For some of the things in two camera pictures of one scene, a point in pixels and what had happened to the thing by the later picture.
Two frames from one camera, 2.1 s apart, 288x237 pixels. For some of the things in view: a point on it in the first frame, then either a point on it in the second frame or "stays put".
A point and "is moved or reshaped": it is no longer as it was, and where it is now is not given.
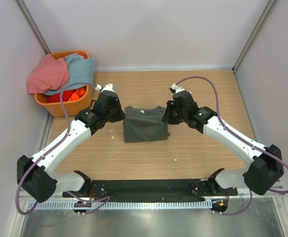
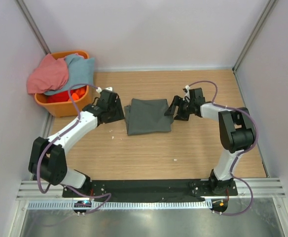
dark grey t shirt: x=145 y=124 is moved or reshaped
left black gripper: x=121 y=114 stays put
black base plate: x=197 y=189 stays put
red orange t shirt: x=68 y=96 stays put
